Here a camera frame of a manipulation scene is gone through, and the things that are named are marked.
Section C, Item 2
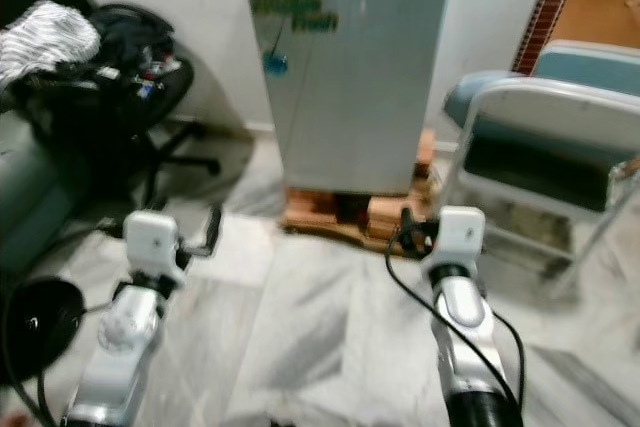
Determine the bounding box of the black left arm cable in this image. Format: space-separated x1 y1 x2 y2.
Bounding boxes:
0 225 131 427

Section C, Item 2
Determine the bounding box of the black round stand base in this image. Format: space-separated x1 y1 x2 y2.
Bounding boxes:
5 279 86 388

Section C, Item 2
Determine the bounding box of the red brick lattice strip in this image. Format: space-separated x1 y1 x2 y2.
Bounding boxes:
512 0 589 75

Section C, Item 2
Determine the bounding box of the grey-green cushion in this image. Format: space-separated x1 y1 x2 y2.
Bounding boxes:
0 112 61 278

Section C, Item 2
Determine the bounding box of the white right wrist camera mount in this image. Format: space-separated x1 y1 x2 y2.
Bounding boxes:
434 206 487 270

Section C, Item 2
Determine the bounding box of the red brick fridge base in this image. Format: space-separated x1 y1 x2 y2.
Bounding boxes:
282 132 436 248

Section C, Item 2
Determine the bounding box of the black office chair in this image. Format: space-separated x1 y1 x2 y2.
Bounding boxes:
50 2 223 208

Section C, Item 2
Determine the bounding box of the grey folding chair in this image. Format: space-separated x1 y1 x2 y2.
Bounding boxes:
443 39 640 278

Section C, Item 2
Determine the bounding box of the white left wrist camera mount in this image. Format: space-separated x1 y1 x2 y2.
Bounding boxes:
124 209 184 284

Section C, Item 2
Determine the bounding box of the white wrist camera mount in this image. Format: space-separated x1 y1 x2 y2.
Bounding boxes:
434 206 487 270
124 209 184 284

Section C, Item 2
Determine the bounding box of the blue fridge sticker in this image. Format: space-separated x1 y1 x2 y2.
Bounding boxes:
263 47 291 76

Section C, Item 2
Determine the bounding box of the white striped cloth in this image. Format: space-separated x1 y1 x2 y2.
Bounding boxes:
0 0 101 86

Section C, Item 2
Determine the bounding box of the silver single-door fridge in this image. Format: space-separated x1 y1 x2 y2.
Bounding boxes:
238 0 459 196

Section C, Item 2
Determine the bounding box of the black pile of clothes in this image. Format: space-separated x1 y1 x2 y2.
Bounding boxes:
85 2 191 98

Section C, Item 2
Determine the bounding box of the silver fridge door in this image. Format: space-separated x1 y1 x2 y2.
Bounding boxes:
240 0 458 195

